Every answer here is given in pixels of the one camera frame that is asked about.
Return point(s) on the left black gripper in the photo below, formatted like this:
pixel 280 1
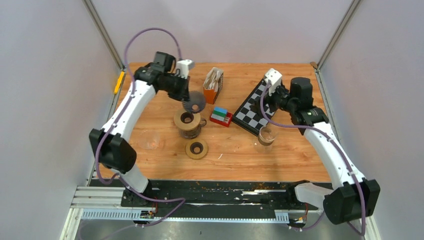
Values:
pixel 184 95

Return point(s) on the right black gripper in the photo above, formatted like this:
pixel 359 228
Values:
pixel 267 98

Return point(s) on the blue glass dripper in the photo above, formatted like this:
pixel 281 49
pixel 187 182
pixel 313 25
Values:
pixel 196 102

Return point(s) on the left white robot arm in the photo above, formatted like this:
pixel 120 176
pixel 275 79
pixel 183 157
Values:
pixel 110 144

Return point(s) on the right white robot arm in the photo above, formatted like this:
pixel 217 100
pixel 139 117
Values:
pixel 328 152

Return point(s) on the orange filter box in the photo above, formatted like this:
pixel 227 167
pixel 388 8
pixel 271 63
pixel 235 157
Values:
pixel 213 85

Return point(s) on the black white chessboard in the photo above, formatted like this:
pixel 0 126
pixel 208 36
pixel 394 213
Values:
pixel 248 119

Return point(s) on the clear glass beaker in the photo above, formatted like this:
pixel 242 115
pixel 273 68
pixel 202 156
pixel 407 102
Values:
pixel 265 139

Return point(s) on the red toy brick stack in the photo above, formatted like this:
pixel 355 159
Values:
pixel 221 116

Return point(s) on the yellow marker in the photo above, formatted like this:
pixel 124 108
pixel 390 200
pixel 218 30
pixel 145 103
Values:
pixel 119 82

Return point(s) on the small clear glass cup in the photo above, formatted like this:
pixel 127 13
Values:
pixel 149 139

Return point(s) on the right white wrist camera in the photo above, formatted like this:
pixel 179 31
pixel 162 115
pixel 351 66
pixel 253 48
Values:
pixel 273 77

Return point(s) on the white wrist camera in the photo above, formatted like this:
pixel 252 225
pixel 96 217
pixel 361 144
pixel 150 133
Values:
pixel 273 77
pixel 183 68

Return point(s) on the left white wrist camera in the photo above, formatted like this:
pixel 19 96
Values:
pixel 183 68

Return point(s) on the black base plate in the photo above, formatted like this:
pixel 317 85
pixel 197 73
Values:
pixel 217 199

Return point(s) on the aluminium frame rail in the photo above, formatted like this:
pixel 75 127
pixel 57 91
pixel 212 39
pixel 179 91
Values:
pixel 103 202

